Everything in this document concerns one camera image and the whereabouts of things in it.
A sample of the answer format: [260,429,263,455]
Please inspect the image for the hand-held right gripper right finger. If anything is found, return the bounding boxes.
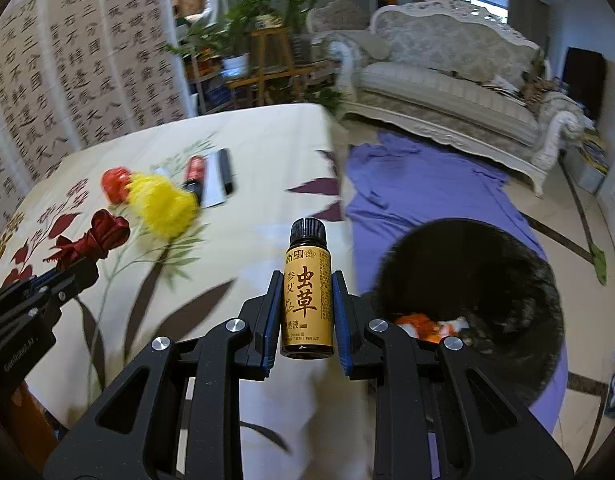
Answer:
[331,270,573,480]

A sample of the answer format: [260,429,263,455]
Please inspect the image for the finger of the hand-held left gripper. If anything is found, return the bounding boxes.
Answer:
[0,271,63,301]
[0,260,99,333]

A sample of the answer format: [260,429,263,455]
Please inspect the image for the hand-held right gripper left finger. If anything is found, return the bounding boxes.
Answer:
[42,270,286,480]

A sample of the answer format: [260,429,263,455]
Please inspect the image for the small yellow label bottle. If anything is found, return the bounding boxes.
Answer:
[279,217,334,359]

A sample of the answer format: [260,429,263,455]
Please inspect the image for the dark red plastic bag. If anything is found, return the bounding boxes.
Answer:
[42,209,132,273]

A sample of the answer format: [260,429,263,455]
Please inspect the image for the yellow foam fruit net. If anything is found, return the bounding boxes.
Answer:
[128,172,201,238]

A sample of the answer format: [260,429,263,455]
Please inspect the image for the white box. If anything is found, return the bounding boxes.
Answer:
[202,149,227,209]

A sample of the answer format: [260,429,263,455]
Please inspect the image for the black bag lined bin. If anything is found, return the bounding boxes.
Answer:
[370,217,563,406]

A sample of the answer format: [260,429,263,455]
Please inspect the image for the red black tube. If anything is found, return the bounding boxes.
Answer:
[182,155,208,196]

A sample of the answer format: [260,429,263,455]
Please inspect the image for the floral cream tablecloth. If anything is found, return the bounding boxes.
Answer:
[0,102,358,480]

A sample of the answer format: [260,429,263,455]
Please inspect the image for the purple floor cloth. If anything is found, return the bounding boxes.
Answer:
[345,130,571,436]

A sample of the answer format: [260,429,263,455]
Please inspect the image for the small bushy green plant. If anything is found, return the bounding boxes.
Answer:
[305,85,344,113]

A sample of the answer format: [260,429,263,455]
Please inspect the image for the ornate white grey sofa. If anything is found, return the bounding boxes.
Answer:
[330,0,585,196]

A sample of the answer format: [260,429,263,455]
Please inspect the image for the potted plant white pot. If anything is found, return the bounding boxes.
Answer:
[165,0,268,78]

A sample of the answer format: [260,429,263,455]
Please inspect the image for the green slipper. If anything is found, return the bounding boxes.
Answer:
[589,242,607,286]

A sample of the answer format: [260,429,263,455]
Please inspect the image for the striped cushion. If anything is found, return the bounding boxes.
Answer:
[355,35,391,61]

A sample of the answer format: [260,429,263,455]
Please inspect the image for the loose papers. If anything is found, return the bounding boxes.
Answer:
[480,75,525,103]

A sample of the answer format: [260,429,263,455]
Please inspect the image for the wooden plant stand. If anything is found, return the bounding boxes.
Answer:
[248,27,293,106]

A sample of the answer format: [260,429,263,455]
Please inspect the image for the storage box with clutter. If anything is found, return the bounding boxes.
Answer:
[570,130,613,196]

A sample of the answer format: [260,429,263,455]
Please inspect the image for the ornate grey armchair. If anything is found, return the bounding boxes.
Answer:
[306,0,388,61]

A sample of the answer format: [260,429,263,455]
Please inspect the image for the brown patterned bag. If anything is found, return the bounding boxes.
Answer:
[520,55,558,106]

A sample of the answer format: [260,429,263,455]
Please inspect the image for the tall green leafy plant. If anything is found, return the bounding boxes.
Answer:
[275,0,328,36]

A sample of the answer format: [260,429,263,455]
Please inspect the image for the black covered television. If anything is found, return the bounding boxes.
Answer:
[562,47,608,121]

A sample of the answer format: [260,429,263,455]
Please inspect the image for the window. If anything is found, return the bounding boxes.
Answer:
[452,0,511,21]

